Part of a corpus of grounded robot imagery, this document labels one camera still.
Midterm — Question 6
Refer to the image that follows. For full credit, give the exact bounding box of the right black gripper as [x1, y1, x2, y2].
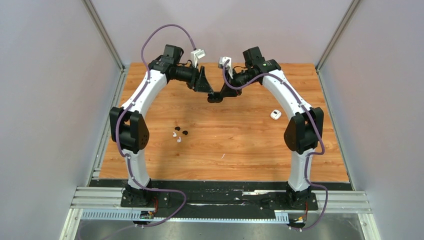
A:
[220, 68, 258, 98]

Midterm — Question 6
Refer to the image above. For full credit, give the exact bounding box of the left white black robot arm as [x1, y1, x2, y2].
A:
[109, 44, 213, 207]

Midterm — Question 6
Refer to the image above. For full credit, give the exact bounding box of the white slotted cable duct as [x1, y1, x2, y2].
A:
[80, 209, 290, 224]

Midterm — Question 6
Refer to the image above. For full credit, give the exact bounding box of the black earbud charging case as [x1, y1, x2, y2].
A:
[207, 93, 223, 104]

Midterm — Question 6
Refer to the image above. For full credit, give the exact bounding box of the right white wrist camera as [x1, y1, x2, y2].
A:
[218, 56, 233, 79]

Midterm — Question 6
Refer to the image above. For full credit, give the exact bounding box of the left aluminium frame post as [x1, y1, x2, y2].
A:
[82, 0, 126, 72]

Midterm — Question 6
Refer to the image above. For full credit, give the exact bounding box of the right aluminium frame post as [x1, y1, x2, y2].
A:
[315, 0, 363, 74]

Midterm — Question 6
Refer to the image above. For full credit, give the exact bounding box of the aluminium frame post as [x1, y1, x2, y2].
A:
[315, 0, 363, 74]
[82, 0, 126, 72]

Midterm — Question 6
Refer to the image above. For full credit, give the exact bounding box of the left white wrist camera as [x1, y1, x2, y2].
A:
[190, 49, 206, 68]

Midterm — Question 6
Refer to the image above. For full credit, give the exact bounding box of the white earbud charging case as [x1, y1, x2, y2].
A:
[270, 109, 282, 120]

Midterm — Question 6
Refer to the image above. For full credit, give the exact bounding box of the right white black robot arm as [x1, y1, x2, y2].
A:
[207, 46, 324, 209]

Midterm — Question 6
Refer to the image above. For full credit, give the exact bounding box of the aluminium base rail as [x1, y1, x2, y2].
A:
[70, 187, 372, 214]

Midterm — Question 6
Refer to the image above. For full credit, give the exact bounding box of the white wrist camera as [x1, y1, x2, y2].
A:
[218, 56, 233, 79]
[190, 49, 206, 68]

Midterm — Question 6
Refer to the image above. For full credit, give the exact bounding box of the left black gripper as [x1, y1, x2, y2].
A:
[173, 62, 214, 94]

